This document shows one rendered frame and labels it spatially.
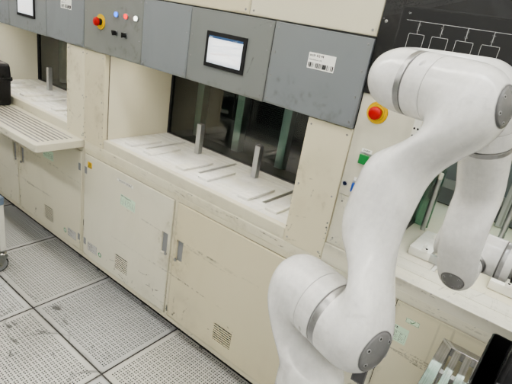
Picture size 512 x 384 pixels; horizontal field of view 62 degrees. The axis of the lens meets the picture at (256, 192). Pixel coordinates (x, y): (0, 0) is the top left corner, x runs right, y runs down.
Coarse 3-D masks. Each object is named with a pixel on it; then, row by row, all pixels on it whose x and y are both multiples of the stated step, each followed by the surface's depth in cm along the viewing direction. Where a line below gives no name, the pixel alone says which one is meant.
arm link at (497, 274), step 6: (510, 246) 88; (504, 252) 87; (510, 252) 87; (504, 258) 87; (510, 258) 86; (498, 264) 87; (504, 264) 86; (510, 264) 86; (498, 270) 87; (504, 270) 87; (510, 270) 87; (498, 276) 88; (504, 276) 87; (510, 276) 87; (504, 282) 89
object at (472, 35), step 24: (408, 24) 120; (432, 24) 116; (456, 24) 113; (480, 24) 110; (504, 24) 106; (432, 48) 118; (456, 48) 114; (480, 48) 111; (504, 48) 108; (384, 120) 130; (456, 168) 205; (504, 216) 191
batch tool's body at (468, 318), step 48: (432, 0) 115; (480, 0) 109; (384, 48) 126; (384, 144) 132; (432, 192) 171; (336, 240) 149; (432, 288) 135; (480, 288) 140; (432, 336) 134; (480, 336) 126
